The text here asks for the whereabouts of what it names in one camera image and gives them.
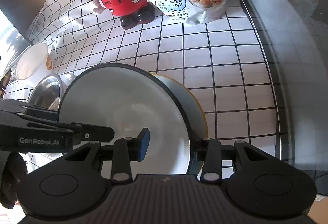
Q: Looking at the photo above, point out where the stainless steel bowl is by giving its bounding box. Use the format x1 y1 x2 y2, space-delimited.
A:
29 73 76 111

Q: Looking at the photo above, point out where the blue ceramic bowl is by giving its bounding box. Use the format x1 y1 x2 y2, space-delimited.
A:
58 64 192 176

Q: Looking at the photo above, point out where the tall white ceramic bowl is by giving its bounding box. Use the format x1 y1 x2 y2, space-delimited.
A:
16 43 53 86

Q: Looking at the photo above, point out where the white bowl with yellow rim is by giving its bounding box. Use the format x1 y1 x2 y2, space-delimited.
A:
153 74 211 175

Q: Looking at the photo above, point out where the white checkered tablecloth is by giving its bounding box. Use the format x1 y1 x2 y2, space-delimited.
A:
13 0 277 157

